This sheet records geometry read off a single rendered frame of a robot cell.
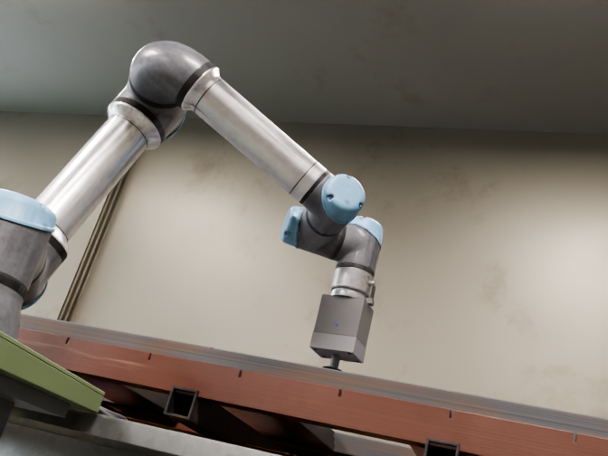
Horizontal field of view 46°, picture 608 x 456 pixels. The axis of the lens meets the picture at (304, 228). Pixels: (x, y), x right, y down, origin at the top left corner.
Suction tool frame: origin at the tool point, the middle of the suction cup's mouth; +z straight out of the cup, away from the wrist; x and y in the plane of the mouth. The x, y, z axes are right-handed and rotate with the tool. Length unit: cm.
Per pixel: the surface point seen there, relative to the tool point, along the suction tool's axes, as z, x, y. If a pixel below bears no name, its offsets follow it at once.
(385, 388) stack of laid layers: 0.7, 3.5, -11.4
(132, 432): 18.7, 30.8, 15.3
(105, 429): 19.2, 31.3, 19.6
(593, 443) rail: 4.4, 4.5, -43.8
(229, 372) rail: 3.7, 10.6, 14.5
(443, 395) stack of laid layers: 0.2, 2.5, -20.9
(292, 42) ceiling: -235, -170, 139
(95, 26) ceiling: -235, -145, 269
